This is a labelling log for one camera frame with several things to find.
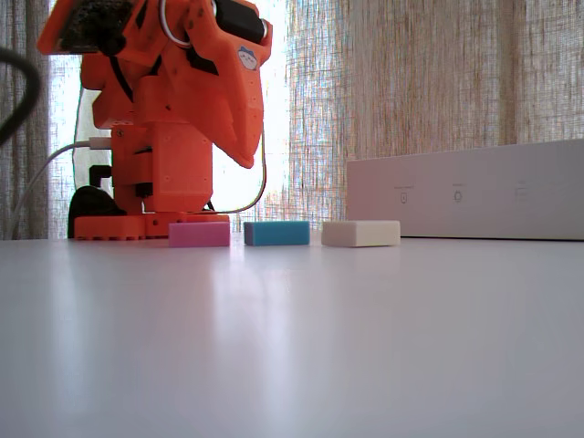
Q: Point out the white cardboard bin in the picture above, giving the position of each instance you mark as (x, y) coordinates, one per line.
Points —
(479, 191)

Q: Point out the orange robot base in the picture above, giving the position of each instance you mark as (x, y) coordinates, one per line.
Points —
(178, 169)

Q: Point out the blue foam cuboid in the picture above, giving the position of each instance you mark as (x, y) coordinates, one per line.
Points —
(278, 233)

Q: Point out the black table clamp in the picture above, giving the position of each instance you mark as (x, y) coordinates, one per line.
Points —
(91, 205)

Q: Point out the wrist camera on orange mount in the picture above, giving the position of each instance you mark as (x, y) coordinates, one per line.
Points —
(82, 23)

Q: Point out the orange gripper with servo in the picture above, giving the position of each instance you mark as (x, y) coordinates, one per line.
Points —
(241, 98)

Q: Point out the pink foam cuboid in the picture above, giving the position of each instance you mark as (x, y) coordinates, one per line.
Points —
(198, 235)

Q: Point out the white foam cuboid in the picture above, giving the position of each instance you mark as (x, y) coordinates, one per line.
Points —
(360, 233)

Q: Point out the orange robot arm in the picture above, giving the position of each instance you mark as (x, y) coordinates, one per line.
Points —
(114, 100)

